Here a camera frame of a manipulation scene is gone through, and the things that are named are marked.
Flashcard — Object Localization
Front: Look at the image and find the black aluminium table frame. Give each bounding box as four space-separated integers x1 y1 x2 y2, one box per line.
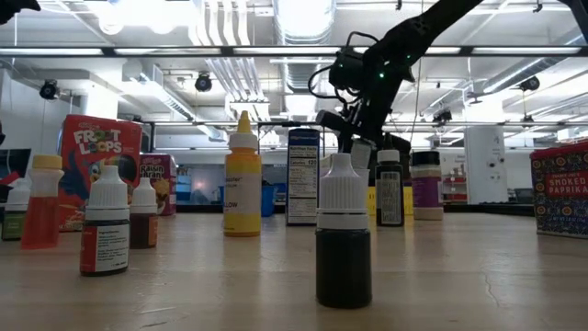
174 201 537 217

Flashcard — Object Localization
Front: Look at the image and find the yellow food colouring bottle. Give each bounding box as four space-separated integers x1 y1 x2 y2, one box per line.
223 110 263 238

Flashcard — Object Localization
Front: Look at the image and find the red Froot Loops cereal box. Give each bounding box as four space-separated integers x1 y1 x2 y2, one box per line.
58 114 144 233

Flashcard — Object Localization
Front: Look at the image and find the blue plastic basket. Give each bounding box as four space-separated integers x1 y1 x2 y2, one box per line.
215 182 278 218

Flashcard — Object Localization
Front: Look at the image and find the orange dropper bottle yellow cap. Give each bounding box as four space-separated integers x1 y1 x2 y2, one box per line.
19 154 65 251

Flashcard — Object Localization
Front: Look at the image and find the black food colouring bottle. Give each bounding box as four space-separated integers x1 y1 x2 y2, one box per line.
374 131 406 228

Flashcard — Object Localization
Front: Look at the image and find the dark dropper bottle red label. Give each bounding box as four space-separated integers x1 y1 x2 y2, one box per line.
79 165 131 278

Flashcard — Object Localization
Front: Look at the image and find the shelf with red items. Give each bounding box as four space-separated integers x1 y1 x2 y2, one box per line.
441 154 468 204

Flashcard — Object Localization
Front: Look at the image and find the brown dropper bottle white cap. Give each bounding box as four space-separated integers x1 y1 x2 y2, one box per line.
129 177 160 250

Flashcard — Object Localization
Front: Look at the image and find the smoked paprika tin red lid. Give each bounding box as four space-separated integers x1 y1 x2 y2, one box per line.
529 141 588 240

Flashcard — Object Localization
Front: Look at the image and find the blue Frosted Flakes cereal box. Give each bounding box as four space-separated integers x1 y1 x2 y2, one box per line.
286 128 322 226

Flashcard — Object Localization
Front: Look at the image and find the green Apple Jacks cereal box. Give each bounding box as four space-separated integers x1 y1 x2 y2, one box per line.
351 137 373 170

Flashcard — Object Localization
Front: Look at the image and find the blue storage shelf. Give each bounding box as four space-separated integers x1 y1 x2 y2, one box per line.
176 167 192 203

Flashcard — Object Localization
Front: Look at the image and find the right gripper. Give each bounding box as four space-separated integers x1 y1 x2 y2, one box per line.
315 91 385 155

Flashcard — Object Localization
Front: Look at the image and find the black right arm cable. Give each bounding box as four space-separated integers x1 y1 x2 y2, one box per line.
306 30 382 111

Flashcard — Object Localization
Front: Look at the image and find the green dropper bottle white cap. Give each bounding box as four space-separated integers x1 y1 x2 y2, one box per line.
0 177 32 242

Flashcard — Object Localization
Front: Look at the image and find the black overhead light bar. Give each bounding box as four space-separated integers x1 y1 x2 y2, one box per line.
0 44 588 58

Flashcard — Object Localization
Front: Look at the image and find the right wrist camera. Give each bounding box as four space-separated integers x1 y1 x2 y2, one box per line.
328 48 368 91

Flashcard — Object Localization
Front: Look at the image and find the black monitor with red stripe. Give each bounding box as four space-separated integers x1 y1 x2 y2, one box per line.
0 147 32 203

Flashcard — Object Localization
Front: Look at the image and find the spice jar black lid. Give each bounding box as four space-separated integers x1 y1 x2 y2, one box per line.
410 150 445 222

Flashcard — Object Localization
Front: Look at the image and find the black dropper bottle white cap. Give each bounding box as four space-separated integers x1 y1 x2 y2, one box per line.
315 153 373 310

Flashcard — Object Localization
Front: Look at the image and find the purple Raisin Bran cereal box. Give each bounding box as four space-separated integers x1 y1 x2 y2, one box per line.
139 153 178 217

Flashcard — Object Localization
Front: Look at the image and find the black background frame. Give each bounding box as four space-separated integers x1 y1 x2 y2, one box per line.
141 120 332 153

